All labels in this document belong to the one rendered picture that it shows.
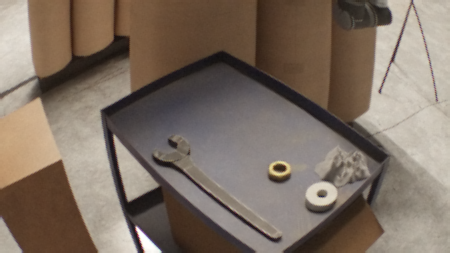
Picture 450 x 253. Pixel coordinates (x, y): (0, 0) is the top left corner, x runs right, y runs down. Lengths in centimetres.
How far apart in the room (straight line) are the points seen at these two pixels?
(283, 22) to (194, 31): 41
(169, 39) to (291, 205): 75
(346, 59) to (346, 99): 23
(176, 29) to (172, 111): 37
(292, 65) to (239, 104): 66
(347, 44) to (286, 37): 45
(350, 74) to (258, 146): 120
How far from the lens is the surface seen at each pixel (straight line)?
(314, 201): 94
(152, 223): 140
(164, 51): 152
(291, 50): 181
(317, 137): 113
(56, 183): 108
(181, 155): 104
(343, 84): 223
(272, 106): 121
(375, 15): 155
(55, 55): 303
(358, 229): 104
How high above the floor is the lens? 156
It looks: 37 degrees down
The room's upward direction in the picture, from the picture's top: 2 degrees clockwise
